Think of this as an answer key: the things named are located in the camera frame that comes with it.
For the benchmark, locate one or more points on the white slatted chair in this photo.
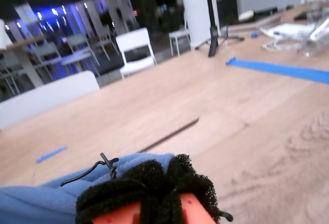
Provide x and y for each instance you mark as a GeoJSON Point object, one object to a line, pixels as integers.
{"type": "Point", "coordinates": [136, 52]}

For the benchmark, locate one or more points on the short blue tape piece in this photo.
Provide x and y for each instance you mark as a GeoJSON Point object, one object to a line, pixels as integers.
{"type": "Point", "coordinates": [51, 154]}

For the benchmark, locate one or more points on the wooden café table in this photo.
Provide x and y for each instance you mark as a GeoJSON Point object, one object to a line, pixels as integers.
{"type": "Point", "coordinates": [25, 41]}

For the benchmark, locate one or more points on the grey dining chair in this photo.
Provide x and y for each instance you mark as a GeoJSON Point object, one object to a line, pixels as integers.
{"type": "Point", "coordinates": [104, 32]}
{"type": "Point", "coordinates": [46, 50]}
{"type": "Point", "coordinates": [77, 40]}

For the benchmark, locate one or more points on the black tripod stand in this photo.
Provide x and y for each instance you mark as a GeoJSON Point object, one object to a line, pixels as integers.
{"type": "Point", "coordinates": [212, 16]}

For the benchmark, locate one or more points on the small white side table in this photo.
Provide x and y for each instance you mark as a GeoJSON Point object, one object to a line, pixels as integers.
{"type": "Point", "coordinates": [180, 34]}

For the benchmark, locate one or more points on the small blue tape roll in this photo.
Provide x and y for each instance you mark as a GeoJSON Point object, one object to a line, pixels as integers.
{"type": "Point", "coordinates": [254, 34]}

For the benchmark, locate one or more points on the blue printed T-shirt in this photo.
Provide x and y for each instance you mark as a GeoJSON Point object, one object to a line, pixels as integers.
{"type": "Point", "coordinates": [38, 201]}

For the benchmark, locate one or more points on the white square pillar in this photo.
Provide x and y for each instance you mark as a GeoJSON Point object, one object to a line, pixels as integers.
{"type": "Point", "coordinates": [195, 8]}

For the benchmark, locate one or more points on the long blue tape strip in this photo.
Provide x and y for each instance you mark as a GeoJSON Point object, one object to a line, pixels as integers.
{"type": "Point", "coordinates": [277, 70]}

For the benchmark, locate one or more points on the clear glass vessel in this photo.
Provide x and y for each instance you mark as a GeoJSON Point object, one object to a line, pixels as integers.
{"type": "Point", "coordinates": [313, 3]}

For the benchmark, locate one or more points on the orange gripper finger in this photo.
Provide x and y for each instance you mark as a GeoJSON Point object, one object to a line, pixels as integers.
{"type": "Point", "coordinates": [123, 190]}
{"type": "Point", "coordinates": [190, 183]}

